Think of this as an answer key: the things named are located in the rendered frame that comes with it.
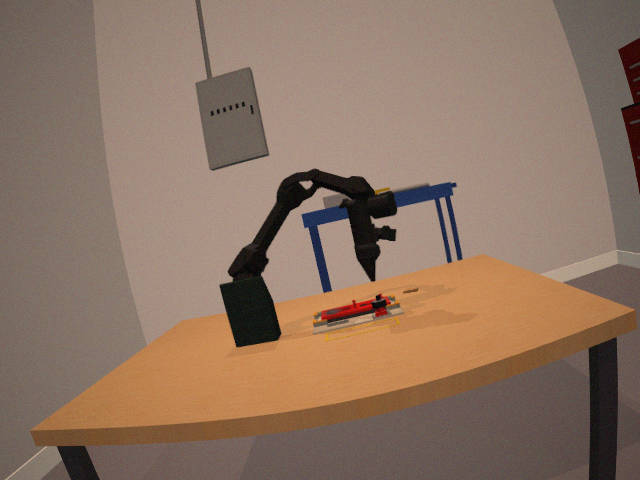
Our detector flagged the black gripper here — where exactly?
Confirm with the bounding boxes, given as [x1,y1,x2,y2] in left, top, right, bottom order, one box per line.
[350,220,380,281]

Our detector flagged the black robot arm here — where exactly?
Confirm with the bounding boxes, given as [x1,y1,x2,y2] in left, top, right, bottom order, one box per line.
[228,168,397,282]

